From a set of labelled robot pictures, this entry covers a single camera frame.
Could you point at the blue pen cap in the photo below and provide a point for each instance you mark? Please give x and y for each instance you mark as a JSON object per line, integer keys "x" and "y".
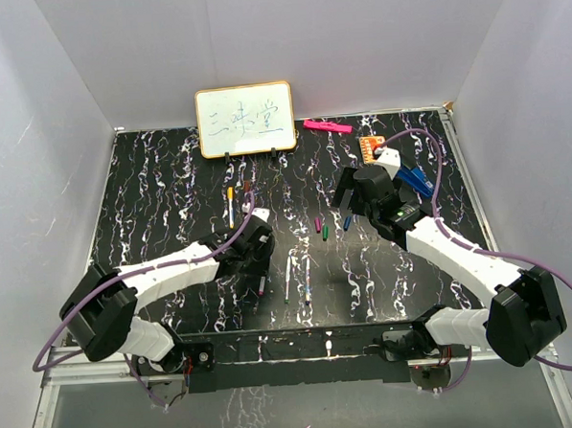
{"x": 347, "y": 222}

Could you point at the green pen cap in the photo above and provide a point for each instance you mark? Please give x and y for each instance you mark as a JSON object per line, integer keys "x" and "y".
{"x": 325, "y": 232}

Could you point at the white pen yellow tip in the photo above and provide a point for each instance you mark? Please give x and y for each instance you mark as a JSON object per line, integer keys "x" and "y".
{"x": 231, "y": 213}

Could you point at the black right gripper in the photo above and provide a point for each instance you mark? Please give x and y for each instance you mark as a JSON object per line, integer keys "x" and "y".
{"x": 347, "y": 183}

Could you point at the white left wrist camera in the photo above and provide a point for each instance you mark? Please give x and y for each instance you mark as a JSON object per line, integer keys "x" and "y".
{"x": 261, "y": 213}

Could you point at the blue stapler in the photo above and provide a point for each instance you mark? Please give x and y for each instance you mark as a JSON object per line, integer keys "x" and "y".
{"x": 416, "y": 180}

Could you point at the white board with yellow frame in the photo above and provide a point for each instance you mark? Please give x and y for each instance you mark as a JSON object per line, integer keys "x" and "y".
{"x": 238, "y": 120}

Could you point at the pink plastic clip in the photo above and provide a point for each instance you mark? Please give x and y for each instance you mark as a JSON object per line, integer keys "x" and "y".
{"x": 327, "y": 126}

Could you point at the orange spiral notebook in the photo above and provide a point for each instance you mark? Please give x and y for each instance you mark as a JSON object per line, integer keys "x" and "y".
{"x": 368, "y": 145}

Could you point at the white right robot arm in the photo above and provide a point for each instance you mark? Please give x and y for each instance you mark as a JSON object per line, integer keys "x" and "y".
{"x": 521, "y": 312}

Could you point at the white pen red tip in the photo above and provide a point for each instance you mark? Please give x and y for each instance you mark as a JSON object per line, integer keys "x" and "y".
{"x": 246, "y": 203}

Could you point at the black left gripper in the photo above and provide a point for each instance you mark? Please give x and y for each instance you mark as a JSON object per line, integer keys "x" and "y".
{"x": 260, "y": 267}

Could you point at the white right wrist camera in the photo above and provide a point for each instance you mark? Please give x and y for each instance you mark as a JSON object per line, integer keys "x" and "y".
{"x": 389, "y": 159}

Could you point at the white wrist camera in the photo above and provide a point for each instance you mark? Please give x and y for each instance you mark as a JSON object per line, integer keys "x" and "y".
{"x": 261, "y": 213}
{"x": 389, "y": 159}

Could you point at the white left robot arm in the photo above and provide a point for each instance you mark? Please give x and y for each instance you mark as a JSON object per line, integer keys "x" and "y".
{"x": 103, "y": 310}

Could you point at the black front mounting rail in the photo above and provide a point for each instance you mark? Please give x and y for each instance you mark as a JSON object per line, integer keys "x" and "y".
{"x": 294, "y": 356}

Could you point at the white pen green tip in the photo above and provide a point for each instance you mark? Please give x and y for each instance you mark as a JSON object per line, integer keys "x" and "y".
{"x": 287, "y": 279}

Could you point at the white pen blue tip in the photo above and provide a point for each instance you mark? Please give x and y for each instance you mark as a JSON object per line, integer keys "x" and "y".
{"x": 307, "y": 282}

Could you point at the magenta pen cap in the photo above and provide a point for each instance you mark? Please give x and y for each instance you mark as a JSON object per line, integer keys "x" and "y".
{"x": 317, "y": 224}

